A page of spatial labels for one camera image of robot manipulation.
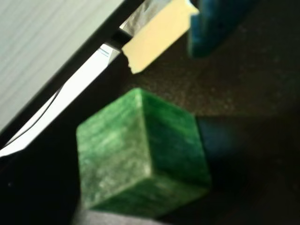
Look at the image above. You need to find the cream masking tape piece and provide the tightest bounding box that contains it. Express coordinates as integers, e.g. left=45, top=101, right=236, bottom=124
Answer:
left=121, top=0, right=200, bottom=75

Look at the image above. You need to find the white corrugated board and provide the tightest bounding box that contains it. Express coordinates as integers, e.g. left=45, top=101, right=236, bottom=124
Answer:
left=0, top=0, right=125, bottom=132

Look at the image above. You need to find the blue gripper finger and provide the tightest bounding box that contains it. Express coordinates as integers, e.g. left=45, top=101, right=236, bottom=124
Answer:
left=188, top=0, right=257, bottom=59

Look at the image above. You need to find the green square wooden block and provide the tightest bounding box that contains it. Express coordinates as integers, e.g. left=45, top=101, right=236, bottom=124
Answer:
left=76, top=88, right=212, bottom=218

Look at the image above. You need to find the silver foil tape piece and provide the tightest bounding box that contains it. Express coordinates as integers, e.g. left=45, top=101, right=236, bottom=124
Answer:
left=119, top=0, right=173, bottom=38

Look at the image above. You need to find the thin black cable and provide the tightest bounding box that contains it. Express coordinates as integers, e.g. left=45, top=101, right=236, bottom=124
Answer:
left=6, top=86, right=65, bottom=145

